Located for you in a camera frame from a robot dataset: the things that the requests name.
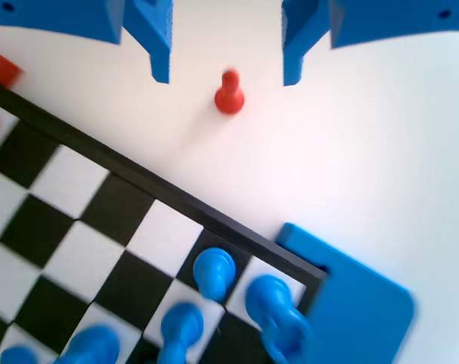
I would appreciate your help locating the chessboard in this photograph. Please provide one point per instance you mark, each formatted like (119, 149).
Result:
(164, 231)

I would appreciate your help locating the red board end plate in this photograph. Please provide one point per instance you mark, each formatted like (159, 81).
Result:
(1, 70)

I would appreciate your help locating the blue chess rook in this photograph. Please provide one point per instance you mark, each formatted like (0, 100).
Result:
(269, 303)

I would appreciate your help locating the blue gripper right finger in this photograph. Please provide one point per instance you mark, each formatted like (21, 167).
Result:
(301, 30)

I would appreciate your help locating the red chess pawn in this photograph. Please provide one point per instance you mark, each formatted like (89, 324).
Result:
(229, 99)

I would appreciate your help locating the blue chess pawn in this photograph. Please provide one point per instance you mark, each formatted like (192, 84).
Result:
(181, 322)
(214, 273)
(18, 356)

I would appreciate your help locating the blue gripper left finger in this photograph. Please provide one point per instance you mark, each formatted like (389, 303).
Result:
(153, 30)

